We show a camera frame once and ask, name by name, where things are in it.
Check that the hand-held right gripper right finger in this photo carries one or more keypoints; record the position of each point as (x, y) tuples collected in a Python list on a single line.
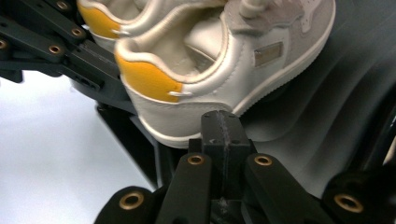
[(236, 140)]

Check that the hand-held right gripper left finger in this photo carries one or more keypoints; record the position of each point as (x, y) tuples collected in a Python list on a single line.
[(214, 140)]

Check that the white sneaker with yellow heel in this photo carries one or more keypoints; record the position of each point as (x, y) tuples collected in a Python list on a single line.
[(211, 71), (106, 18)]

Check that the red and black two-tier rack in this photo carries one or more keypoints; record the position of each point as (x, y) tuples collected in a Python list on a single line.
[(327, 109)]

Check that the white table cover sheet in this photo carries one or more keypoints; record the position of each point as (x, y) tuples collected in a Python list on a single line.
[(46, 155)]

